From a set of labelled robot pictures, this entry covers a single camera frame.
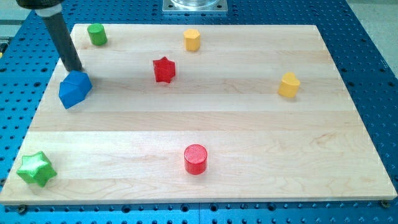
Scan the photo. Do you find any black robot arm end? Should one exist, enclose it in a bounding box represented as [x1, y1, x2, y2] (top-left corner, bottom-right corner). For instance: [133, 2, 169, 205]
[16, 0, 64, 9]

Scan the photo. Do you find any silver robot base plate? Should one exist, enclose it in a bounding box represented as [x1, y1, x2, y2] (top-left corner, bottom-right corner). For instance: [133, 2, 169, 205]
[162, 0, 228, 12]

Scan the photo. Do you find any light wooden board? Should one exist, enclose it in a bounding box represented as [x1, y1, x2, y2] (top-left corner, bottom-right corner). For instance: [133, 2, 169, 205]
[1, 24, 397, 205]

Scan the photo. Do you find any yellow hexagon block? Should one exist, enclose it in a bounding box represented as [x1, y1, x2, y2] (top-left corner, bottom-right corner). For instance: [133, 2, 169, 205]
[183, 29, 201, 52]

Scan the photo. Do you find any red cylinder block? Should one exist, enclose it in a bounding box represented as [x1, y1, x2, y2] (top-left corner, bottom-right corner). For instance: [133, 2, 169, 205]
[183, 144, 208, 175]

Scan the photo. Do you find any red star block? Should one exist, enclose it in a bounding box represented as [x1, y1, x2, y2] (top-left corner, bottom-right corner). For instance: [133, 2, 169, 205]
[152, 57, 176, 83]

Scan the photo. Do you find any green cylinder block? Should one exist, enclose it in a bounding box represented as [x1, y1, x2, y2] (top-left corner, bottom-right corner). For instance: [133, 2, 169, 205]
[87, 23, 108, 45]

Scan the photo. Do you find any blue pentagon block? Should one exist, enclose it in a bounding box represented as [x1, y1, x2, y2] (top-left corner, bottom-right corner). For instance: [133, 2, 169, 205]
[58, 70, 92, 109]

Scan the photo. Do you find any green star block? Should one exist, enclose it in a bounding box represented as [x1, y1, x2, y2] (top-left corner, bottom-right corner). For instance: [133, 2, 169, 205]
[16, 151, 57, 187]

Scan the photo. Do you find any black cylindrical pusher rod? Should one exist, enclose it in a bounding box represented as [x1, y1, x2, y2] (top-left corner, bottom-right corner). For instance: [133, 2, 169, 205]
[35, 3, 83, 71]

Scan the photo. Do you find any yellow heart block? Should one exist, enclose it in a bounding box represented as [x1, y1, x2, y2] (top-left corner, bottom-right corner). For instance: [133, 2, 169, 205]
[278, 72, 301, 98]

